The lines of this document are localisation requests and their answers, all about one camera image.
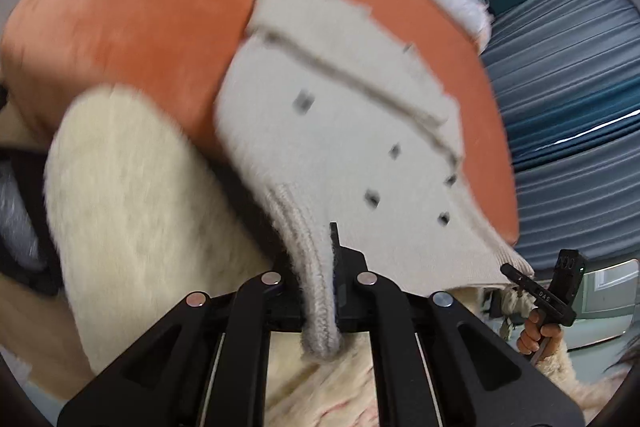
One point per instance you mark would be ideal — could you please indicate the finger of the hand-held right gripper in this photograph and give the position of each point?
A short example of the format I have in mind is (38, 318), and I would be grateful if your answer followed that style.
(516, 276)

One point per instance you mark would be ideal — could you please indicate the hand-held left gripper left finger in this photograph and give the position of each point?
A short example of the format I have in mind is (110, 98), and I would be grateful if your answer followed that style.
(250, 307)

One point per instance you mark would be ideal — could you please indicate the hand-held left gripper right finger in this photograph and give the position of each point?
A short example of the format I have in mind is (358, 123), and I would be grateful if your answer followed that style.
(350, 287)

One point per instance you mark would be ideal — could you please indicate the beige knit sweater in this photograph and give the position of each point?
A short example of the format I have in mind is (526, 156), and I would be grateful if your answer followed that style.
(340, 127)

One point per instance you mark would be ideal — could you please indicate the person's right forearm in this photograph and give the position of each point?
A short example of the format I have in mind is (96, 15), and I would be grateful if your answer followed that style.
(565, 367)

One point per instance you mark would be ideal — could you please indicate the person's right hand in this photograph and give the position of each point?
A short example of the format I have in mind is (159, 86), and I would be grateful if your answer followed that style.
(540, 332)

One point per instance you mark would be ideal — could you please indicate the white furniture panel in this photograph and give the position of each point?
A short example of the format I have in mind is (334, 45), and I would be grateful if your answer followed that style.
(610, 302)

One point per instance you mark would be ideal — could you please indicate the cream fleece jacket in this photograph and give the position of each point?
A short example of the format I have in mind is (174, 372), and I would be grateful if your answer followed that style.
(150, 227)

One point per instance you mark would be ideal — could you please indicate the blue curtain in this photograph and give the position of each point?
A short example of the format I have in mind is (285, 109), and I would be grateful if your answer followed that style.
(565, 72)

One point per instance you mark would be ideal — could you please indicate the black bag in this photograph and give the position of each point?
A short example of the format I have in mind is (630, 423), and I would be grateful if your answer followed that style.
(22, 227)

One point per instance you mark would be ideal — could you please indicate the orange plush blanket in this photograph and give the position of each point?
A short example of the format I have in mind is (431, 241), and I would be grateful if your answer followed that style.
(165, 22)

